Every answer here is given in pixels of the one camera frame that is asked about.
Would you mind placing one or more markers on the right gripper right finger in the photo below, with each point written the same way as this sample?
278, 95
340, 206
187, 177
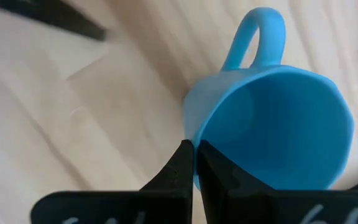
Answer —
275, 207

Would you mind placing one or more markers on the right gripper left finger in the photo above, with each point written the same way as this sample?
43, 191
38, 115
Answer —
135, 207

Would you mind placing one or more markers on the light blue faceted mug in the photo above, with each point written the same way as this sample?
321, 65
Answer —
275, 130

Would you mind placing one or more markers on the black frame wooden shelf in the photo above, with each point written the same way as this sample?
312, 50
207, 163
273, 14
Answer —
57, 17

